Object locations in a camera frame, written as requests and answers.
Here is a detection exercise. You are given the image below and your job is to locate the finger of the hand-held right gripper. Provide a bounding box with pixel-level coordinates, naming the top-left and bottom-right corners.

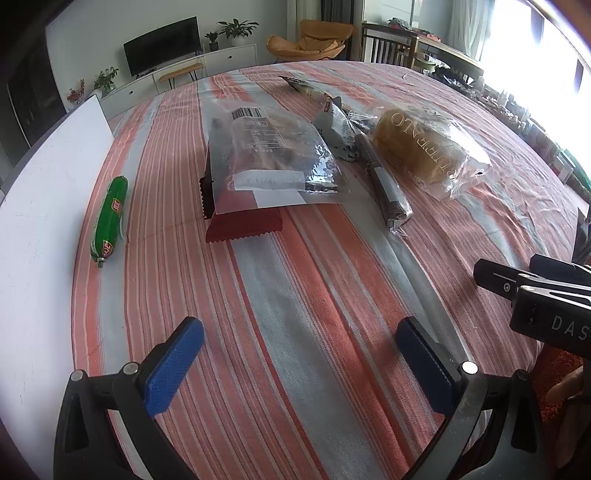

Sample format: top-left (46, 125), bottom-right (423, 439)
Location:
top-left (473, 258), bottom-right (525, 306)
top-left (530, 254), bottom-right (591, 283)

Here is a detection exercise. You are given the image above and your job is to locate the black snack packet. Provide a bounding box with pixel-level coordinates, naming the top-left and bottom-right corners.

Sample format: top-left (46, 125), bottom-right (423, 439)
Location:
top-left (198, 175), bottom-right (217, 221)

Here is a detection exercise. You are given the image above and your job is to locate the dark glass cabinet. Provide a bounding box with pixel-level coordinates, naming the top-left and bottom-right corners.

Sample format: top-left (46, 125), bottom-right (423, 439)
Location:
top-left (7, 44), bottom-right (68, 167)

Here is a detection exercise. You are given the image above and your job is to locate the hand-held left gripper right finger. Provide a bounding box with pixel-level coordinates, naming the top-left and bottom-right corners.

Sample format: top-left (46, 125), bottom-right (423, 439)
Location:
top-left (396, 316), bottom-right (550, 480)

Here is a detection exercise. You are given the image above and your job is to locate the white television cabinet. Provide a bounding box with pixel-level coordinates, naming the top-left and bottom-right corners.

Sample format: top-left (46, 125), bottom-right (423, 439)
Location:
top-left (99, 44), bottom-right (258, 114)

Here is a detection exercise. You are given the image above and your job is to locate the brown chocolate bar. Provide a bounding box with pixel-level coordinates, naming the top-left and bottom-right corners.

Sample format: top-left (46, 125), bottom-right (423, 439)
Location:
top-left (353, 129), bottom-right (413, 234)

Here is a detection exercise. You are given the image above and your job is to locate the striped tablecloth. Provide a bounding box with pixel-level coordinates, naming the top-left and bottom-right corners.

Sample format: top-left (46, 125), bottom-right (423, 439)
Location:
top-left (71, 60), bottom-right (587, 480)

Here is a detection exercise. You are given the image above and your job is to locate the leafy potted plant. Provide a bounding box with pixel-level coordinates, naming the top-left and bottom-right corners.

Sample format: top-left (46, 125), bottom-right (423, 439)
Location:
top-left (93, 67), bottom-right (120, 97)

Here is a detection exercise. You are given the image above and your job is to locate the long green snack packet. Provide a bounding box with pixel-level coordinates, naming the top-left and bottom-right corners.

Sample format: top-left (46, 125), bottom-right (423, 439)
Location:
top-left (278, 75), bottom-right (345, 112)

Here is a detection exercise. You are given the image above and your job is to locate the bread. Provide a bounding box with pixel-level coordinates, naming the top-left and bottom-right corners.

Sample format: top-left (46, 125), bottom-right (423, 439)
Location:
top-left (372, 107), bottom-right (491, 200)

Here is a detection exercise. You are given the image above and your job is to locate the black television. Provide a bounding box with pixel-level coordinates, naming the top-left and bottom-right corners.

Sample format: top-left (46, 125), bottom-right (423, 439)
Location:
top-left (123, 17), bottom-right (202, 77)

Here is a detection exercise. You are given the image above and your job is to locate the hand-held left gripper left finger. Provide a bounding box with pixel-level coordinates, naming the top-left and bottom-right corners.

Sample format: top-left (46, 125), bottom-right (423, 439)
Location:
top-left (54, 316), bottom-right (205, 480)

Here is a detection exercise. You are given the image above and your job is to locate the green sausage stick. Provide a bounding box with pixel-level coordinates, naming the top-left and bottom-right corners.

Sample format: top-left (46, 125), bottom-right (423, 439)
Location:
top-left (90, 175), bottom-right (129, 269)

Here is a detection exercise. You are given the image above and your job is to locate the person's right hand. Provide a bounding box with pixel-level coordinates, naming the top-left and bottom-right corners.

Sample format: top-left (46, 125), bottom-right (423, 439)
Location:
top-left (546, 368), bottom-right (585, 412)

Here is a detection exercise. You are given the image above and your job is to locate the wooden hairpin stool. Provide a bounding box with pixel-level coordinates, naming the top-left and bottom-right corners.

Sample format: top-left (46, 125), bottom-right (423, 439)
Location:
top-left (159, 62), bottom-right (205, 90)

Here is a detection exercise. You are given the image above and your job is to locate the orange lounge chair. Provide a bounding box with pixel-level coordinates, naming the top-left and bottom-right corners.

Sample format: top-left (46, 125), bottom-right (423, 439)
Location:
top-left (266, 19), bottom-right (355, 63)

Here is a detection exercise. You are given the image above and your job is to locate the wooden dining table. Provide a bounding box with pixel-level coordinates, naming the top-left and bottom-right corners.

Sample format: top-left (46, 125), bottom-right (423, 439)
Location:
top-left (411, 34), bottom-right (485, 84)

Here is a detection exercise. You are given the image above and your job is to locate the dark wooden chair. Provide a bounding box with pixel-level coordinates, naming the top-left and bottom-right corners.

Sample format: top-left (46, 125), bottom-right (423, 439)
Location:
top-left (360, 22), bottom-right (419, 69)

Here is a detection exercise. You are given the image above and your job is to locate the clear snack bag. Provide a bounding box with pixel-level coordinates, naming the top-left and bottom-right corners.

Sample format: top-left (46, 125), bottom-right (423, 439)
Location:
top-left (203, 99), bottom-right (345, 215)

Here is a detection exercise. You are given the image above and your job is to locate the red flower vase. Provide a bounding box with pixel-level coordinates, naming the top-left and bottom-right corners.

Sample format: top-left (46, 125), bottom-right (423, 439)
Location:
top-left (67, 79), bottom-right (88, 109)

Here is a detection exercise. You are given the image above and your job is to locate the red snack packet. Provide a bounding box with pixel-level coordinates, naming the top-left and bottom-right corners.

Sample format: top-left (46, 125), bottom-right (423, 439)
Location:
top-left (205, 209), bottom-right (283, 243)

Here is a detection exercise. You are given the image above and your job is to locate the large potted plant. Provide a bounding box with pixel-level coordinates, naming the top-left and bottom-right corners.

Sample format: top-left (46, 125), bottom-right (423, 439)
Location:
top-left (217, 18), bottom-right (259, 47)

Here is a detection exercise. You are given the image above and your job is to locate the white board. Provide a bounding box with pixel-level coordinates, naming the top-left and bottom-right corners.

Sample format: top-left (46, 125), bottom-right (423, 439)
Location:
top-left (0, 95), bottom-right (116, 462)

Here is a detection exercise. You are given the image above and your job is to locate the triangular grey snack packet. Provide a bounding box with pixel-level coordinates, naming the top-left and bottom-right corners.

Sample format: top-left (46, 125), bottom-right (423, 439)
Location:
top-left (314, 99), bottom-right (366, 162)

